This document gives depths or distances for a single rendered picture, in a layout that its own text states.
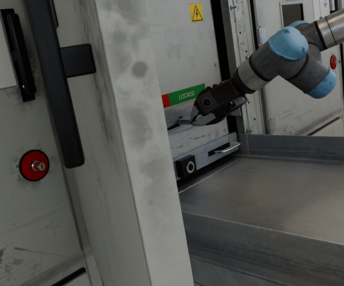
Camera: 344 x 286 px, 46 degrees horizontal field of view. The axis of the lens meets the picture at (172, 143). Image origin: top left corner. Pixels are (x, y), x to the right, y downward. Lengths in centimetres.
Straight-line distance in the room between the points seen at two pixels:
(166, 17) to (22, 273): 72
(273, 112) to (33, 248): 92
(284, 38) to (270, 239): 42
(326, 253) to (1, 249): 54
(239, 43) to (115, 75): 108
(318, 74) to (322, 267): 46
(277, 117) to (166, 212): 121
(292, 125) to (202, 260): 90
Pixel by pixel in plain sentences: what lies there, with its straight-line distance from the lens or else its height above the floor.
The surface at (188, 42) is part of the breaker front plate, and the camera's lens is 119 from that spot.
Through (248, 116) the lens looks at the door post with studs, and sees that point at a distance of 134.
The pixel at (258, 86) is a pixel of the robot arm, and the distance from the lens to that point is 96.
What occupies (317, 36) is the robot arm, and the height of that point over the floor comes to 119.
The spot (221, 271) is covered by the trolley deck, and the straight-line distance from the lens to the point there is 74.
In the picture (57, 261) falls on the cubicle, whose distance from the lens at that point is 87.
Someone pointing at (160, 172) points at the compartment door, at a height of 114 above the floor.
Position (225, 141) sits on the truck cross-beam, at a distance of 129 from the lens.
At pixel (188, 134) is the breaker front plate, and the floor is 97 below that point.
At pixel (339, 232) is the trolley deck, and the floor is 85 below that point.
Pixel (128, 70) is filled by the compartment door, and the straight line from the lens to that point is 25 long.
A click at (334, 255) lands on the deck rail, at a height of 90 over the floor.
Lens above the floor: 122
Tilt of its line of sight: 13 degrees down
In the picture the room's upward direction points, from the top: 10 degrees counter-clockwise
